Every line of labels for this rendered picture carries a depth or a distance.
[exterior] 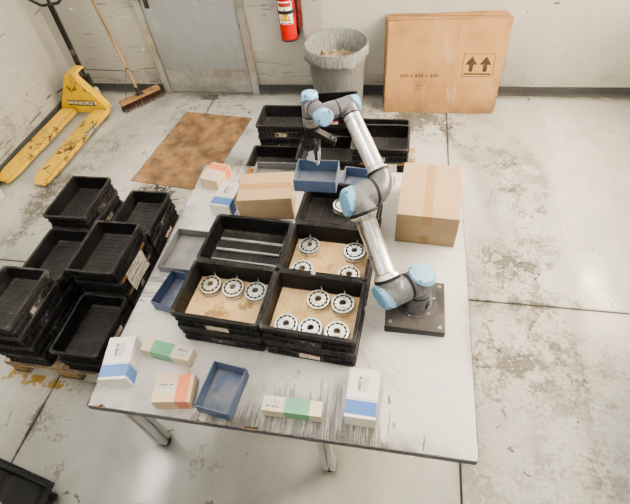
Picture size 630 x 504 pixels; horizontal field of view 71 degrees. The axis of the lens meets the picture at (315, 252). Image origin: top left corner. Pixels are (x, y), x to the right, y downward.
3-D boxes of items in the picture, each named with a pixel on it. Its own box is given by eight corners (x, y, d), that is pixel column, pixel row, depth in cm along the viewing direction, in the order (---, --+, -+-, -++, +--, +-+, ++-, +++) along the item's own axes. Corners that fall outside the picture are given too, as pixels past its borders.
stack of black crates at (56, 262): (75, 260, 319) (50, 227, 294) (113, 263, 314) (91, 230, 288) (45, 306, 295) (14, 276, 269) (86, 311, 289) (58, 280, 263)
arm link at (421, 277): (437, 293, 193) (443, 275, 182) (411, 305, 189) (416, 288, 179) (421, 273, 200) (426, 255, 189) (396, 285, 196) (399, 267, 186)
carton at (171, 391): (156, 409, 185) (150, 402, 179) (163, 381, 192) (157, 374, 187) (194, 408, 183) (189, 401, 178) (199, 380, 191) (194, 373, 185)
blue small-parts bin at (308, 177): (340, 171, 216) (339, 160, 211) (336, 193, 207) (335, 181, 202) (299, 170, 219) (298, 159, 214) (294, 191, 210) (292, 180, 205)
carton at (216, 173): (219, 191, 270) (216, 181, 264) (203, 187, 274) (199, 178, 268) (232, 174, 279) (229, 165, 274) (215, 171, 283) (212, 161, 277)
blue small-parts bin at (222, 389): (218, 367, 194) (214, 360, 189) (249, 375, 191) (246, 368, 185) (198, 411, 182) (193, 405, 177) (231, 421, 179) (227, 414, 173)
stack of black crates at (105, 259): (125, 264, 313) (96, 219, 278) (165, 267, 308) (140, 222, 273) (99, 312, 288) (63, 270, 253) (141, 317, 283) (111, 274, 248)
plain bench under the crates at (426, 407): (444, 251, 315) (460, 174, 261) (450, 503, 215) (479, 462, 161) (230, 236, 342) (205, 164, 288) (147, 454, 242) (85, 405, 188)
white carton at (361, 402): (374, 428, 172) (375, 420, 165) (344, 424, 174) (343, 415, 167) (379, 380, 184) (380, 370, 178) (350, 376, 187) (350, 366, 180)
